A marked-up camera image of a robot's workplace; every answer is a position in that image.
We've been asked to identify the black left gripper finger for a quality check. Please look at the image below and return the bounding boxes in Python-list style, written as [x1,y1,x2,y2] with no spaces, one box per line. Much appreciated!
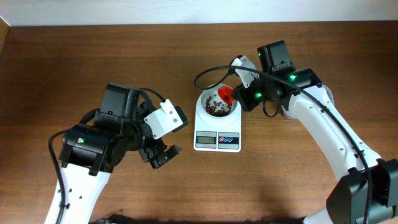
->
[139,146,166,162]
[150,145,182,169]

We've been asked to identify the orange measuring scoop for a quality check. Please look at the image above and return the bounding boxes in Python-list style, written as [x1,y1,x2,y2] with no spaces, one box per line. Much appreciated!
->
[218,85,234,105]

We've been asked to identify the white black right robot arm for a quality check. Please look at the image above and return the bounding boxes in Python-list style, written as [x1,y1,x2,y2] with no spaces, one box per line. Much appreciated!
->
[230,40,397,223]

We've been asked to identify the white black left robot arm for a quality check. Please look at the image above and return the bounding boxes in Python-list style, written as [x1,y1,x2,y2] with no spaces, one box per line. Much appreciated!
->
[45,83,188,223]

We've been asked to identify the white digital kitchen scale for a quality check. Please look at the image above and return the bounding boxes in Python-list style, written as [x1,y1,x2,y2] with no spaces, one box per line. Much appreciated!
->
[193,95,242,152]

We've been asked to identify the white plastic bowl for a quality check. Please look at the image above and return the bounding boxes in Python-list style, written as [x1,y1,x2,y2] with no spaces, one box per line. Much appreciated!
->
[200,84,237,114]

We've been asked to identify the red beans in bowl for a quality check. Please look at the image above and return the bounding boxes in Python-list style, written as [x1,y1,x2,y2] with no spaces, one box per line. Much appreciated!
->
[205,95,232,117]

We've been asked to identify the clear plastic food container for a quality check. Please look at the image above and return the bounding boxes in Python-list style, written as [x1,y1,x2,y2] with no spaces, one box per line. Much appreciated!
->
[282,85,335,119]

